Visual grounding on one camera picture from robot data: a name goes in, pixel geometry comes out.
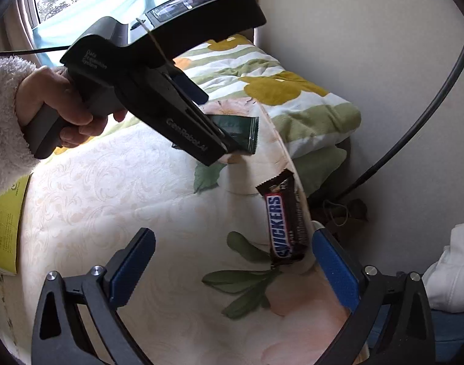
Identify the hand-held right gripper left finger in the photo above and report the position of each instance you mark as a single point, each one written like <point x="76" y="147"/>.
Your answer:
<point x="131" y="270"/>

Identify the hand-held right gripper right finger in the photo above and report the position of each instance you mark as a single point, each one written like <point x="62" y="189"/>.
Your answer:
<point x="336" y="270"/>

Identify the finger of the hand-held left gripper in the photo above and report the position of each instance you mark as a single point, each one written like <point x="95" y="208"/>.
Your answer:
<point x="220" y="129"/>
<point x="192" y="87"/>

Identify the dark green snack packet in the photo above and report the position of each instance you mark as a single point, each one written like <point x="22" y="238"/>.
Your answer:
<point x="243" y="133"/>

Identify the brown chocolate bar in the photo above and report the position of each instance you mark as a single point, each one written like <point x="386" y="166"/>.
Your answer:
<point x="281" y="220"/>

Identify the yellow-green cardboard box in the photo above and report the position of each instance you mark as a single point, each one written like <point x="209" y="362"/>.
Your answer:
<point x="5" y="228"/>

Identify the person's left forearm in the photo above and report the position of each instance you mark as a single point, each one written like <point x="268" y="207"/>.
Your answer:
<point x="3" y="121"/>

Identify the person's left hand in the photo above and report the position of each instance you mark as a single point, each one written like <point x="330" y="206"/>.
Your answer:
<point x="45" y="87"/>

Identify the cream floral tablecloth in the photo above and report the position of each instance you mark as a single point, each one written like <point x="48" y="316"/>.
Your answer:
<point x="121" y="197"/>

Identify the floral striped blanket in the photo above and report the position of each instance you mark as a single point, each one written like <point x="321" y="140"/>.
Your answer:
<point x="311" y="118"/>

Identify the pale green folded blanket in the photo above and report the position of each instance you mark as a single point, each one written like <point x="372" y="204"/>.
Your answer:
<point x="319" y="167"/>

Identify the white cloth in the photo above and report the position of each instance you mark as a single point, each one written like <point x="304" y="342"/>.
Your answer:
<point x="452" y="266"/>

